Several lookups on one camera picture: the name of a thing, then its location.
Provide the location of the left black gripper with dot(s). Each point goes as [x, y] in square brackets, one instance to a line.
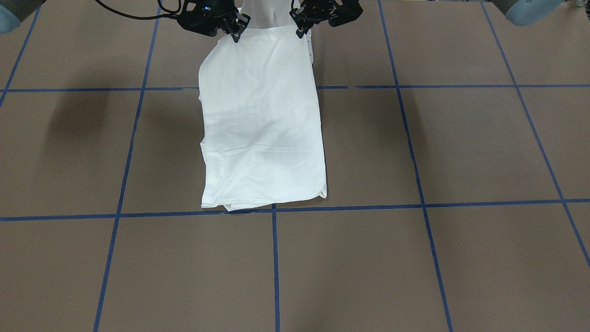
[308, 17]

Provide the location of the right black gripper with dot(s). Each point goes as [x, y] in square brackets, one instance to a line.
[229, 22]

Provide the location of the white printed t-shirt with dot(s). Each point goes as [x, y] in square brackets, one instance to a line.
[263, 139]

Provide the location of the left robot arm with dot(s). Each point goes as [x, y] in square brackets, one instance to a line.
[518, 12]

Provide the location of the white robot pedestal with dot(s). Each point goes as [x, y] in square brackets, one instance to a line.
[276, 23]

